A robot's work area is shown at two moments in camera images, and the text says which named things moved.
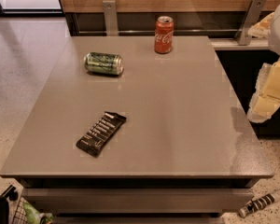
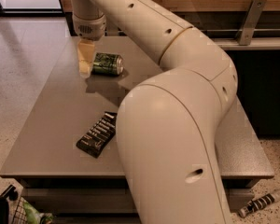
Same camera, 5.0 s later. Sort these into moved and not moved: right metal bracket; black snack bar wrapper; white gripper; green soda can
Moved: white gripper
Not moved: green soda can; black snack bar wrapper; right metal bracket
